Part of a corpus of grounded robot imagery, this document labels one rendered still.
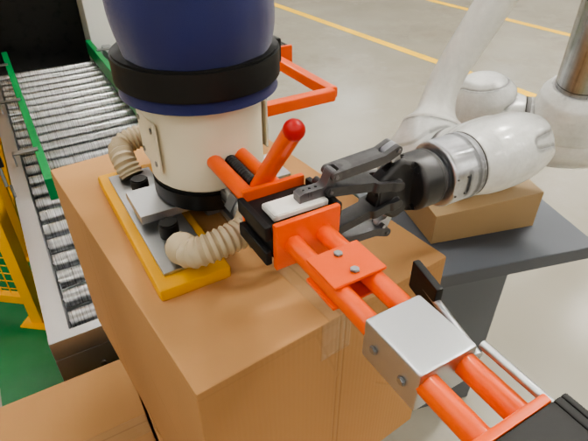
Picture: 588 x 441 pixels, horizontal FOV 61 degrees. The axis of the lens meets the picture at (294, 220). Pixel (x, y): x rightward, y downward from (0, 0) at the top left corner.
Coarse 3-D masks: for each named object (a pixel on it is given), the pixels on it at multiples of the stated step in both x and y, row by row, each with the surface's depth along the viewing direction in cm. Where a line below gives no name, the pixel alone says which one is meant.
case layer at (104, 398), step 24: (120, 360) 122; (72, 384) 117; (96, 384) 117; (120, 384) 117; (0, 408) 112; (24, 408) 112; (48, 408) 112; (72, 408) 112; (96, 408) 112; (120, 408) 112; (144, 408) 118; (0, 432) 107; (24, 432) 107; (48, 432) 107; (72, 432) 107; (96, 432) 107; (120, 432) 107; (144, 432) 107
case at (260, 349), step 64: (64, 192) 87; (128, 256) 72; (256, 256) 72; (384, 256) 72; (128, 320) 76; (192, 320) 62; (256, 320) 62; (320, 320) 62; (192, 384) 55; (256, 384) 59; (320, 384) 68; (384, 384) 81
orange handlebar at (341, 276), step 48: (288, 96) 85; (336, 96) 90; (240, 192) 61; (288, 240) 53; (336, 240) 53; (336, 288) 46; (384, 288) 47; (432, 384) 38; (480, 384) 39; (480, 432) 35
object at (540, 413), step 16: (544, 400) 35; (512, 416) 34; (528, 416) 34; (544, 416) 34; (560, 416) 34; (496, 432) 33; (512, 432) 33; (528, 432) 33; (544, 432) 33; (560, 432) 33; (576, 432) 33
